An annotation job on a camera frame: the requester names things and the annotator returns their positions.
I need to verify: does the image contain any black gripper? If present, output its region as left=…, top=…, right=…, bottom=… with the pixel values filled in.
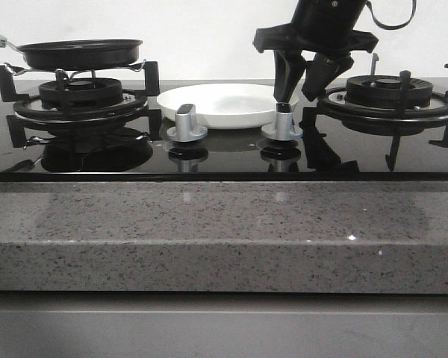
left=253, top=0, right=378, bottom=103

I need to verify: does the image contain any white ceramic plate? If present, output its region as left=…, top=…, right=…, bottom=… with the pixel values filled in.
left=156, top=83, right=300, bottom=131

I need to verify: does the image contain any black frying pan green handle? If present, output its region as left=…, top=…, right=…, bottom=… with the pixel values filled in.
left=0, top=34, right=143, bottom=71

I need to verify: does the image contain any silver right stove knob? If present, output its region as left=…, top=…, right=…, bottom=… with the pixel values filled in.
left=261, top=102, right=303, bottom=142

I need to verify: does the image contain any silver stove knob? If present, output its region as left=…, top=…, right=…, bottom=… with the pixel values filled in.
left=167, top=104, right=208, bottom=142
left=261, top=102, right=303, bottom=142

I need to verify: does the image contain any black right gas burner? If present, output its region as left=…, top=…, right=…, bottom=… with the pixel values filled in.
left=345, top=75, right=433, bottom=109

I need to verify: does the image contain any black gas burner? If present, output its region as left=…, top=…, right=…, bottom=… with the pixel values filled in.
left=38, top=78, right=123, bottom=110
left=345, top=75, right=433, bottom=109

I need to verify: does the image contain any silver left stove knob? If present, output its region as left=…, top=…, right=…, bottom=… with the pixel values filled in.
left=167, top=104, right=208, bottom=142

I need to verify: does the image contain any black right pan support grate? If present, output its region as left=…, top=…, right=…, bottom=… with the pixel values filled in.
left=300, top=70, right=448, bottom=171

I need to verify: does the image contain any black glass gas stove top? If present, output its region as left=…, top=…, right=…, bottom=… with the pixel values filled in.
left=0, top=96, right=448, bottom=182

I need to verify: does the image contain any black left gas burner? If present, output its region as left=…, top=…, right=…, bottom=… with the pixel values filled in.
left=38, top=78, right=123, bottom=110

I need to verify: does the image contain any grey cabinet drawer front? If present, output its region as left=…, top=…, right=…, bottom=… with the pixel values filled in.
left=0, top=292, right=448, bottom=357

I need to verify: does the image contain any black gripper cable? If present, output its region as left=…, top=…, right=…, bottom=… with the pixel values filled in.
left=365, top=0, right=418, bottom=31

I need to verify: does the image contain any silver wire pan reducer ring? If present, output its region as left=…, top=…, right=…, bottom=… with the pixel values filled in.
left=4, top=59, right=147, bottom=81

